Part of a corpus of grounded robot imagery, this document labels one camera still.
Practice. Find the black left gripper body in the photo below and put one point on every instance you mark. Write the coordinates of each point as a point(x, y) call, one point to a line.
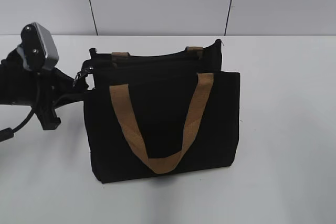
point(36, 90)

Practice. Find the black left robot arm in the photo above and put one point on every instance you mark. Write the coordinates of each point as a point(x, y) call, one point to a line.
point(8, 58)

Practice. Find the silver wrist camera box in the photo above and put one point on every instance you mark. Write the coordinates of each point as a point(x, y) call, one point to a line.
point(37, 49)

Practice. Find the silver metal zipper pull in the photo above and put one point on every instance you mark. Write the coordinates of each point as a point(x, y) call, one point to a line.
point(80, 78)

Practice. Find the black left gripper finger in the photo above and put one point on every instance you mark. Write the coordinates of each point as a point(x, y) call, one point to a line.
point(67, 84)
point(68, 98)

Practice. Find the black tote bag tan handles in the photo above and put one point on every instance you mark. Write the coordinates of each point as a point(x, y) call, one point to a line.
point(160, 115)

